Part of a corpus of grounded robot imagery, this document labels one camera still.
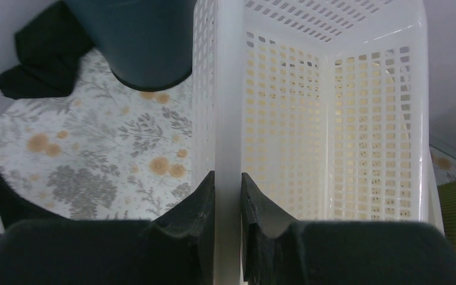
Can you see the cream perforated basket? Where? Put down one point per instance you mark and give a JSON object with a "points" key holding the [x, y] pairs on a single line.
{"points": [[439, 18]]}

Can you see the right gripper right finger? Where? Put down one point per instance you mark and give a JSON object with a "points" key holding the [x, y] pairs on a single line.
{"points": [[279, 249]]}

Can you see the floral patterned mat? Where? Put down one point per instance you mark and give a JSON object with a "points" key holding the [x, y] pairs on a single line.
{"points": [[110, 152]]}

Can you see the black cloth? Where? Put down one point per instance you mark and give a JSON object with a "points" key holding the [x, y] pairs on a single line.
{"points": [[49, 49]]}

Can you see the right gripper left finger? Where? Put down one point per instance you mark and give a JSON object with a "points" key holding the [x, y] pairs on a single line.
{"points": [[176, 248]]}

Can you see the dark blue round bin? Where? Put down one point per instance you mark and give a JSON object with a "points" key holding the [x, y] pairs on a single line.
{"points": [[147, 43]]}

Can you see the white perforated basket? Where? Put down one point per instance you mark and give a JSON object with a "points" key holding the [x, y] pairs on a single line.
{"points": [[323, 103]]}

